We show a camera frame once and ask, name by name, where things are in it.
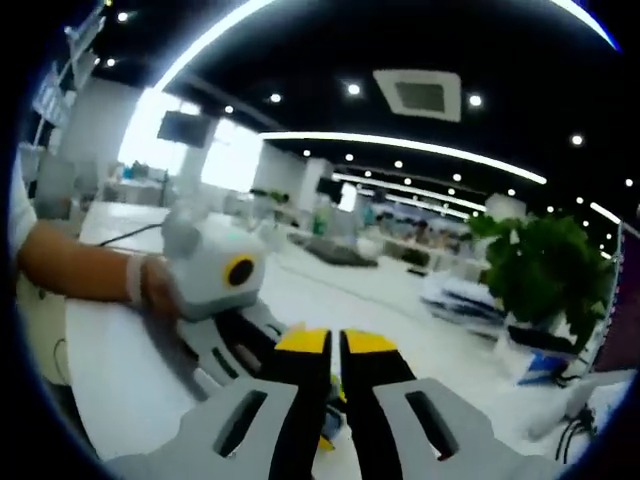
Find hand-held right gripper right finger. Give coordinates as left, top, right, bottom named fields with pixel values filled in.
left=339, top=328, right=561, bottom=480

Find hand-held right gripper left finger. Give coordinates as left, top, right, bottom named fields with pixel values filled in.
left=107, top=327, right=334, bottom=480

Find black hanging screen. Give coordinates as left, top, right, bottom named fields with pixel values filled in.
left=157, top=110, right=210, bottom=150

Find green potted plant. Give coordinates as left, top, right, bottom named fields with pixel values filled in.
left=467, top=212, right=617, bottom=347

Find ceiling air vent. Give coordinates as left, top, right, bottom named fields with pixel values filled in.
left=372, top=68, right=462, bottom=124

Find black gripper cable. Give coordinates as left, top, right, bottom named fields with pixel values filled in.
left=94, top=222, right=167, bottom=249

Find dark grey mat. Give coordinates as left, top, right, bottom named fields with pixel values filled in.
left=298, top=238, right=380, bottom=270

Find curved ceiling light strip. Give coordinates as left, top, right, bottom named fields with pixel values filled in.
left=257, top=130, right=549, bottom=186
left=149, top=0, right=624, bottom=94

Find stack of blue-white documents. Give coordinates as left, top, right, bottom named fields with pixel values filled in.
left=422, top=274, right=507, bottom=337

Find white and blue box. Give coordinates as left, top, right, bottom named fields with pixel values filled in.
left=499, top=324, right=597, bottom=387

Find black desk cables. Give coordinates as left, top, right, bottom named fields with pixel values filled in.
left=555, top=403, right=600, bottom=465

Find person's left hand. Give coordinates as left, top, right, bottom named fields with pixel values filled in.
left=142, top=256, right=181, bottom=324

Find person's white shirt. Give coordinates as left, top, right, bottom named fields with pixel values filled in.
left=8, top=159, right=76, bottom=389

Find green standing object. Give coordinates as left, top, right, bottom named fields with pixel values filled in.
left=312, top=205, right=332, bottom=237

